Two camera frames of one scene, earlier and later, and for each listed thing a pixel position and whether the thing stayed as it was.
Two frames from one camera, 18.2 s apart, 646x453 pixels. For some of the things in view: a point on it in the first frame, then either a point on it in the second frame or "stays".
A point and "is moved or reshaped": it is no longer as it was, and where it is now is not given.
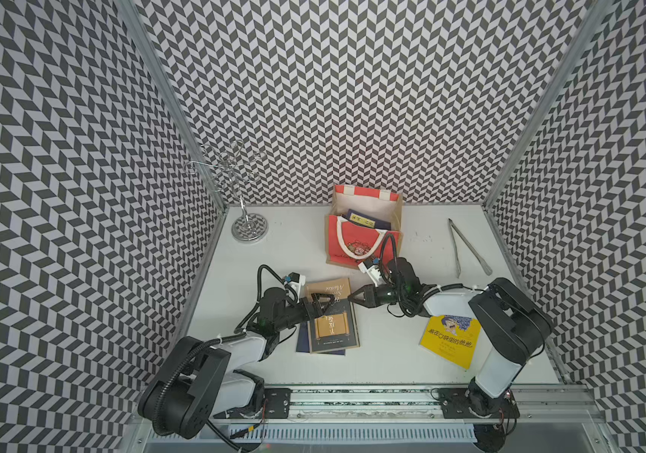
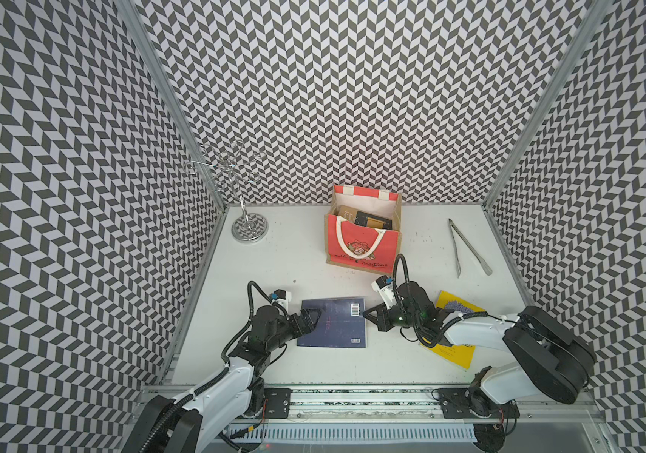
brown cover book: (336, 328) -> (348, 213)
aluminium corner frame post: (172, 97) stays
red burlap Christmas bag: (364, 224) stays
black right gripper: (369, 295) -> (381, 320)
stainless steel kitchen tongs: (484, 265) stays
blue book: (303, 342) is moved or reshaped
